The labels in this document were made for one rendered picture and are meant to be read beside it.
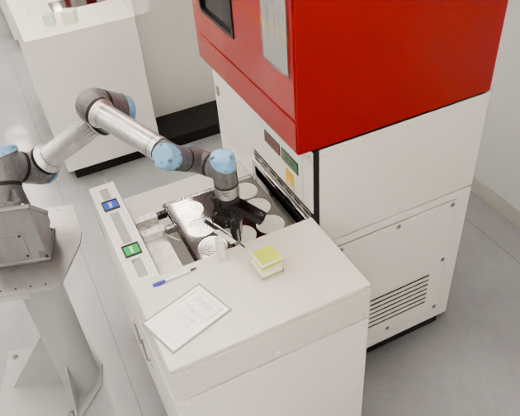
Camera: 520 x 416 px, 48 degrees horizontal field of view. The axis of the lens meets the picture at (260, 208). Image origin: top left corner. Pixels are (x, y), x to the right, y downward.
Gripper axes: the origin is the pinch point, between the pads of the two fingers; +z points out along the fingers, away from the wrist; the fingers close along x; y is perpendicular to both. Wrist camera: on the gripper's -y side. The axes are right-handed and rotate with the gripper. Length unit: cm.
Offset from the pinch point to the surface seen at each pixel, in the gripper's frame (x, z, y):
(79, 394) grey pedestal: 15, 90, 77
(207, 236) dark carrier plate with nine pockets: -2.3, 1.3, 12.1
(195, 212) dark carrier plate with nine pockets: -13.7, 1.4, 20.5
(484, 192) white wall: -151, 85, -97
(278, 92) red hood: -16, -48, -12
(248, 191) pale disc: -28.7, 1.3, 4.8
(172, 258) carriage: 8.2, 3.3, 21.5
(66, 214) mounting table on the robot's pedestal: -13, 9, 74
